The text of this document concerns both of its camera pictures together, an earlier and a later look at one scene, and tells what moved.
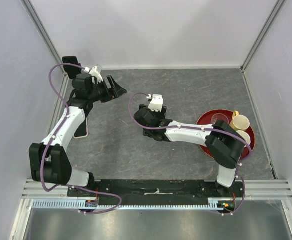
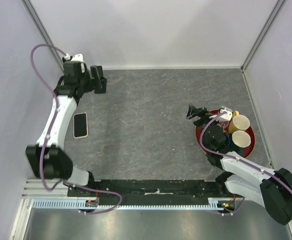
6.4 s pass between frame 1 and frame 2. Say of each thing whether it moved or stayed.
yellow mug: stayed
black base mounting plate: stayed
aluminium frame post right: stayed
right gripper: moved
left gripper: moved
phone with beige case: stayed
